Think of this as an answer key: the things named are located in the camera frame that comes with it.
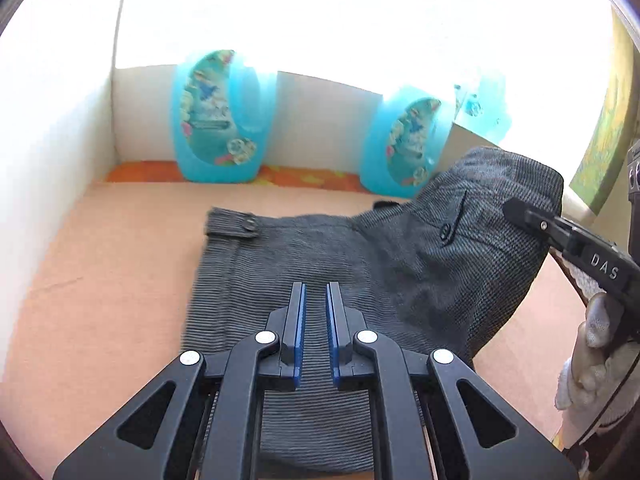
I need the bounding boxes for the grey houndstooth pants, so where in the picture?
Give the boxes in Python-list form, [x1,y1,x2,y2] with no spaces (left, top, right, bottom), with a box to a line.
[182,148,564,479]

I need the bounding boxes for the right forearm dark sleeve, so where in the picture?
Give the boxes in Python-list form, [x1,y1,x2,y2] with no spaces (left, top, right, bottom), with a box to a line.
[561,377,639,479]

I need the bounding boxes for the right hand white glove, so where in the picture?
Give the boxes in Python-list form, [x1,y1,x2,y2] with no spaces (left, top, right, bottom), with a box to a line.
[554,292,639,441]

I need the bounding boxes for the blue bottle on windowsill left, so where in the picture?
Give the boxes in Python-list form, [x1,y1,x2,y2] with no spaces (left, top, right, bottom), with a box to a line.
[454,76,511,144]

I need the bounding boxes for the blue detergent bottle near pants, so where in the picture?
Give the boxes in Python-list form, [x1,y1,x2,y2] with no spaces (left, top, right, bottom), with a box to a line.
[359,84,456,198]

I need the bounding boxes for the blue detergent bottle far left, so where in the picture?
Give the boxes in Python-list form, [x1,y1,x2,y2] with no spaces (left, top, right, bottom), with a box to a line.
[171,50,278,183]

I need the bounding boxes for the green yellow wall painting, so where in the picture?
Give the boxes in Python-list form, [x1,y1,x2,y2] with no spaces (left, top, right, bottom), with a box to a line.
[570,11,639,216]

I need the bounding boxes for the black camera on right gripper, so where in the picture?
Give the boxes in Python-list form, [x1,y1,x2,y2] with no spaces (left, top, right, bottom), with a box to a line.
[627,140,640,210]

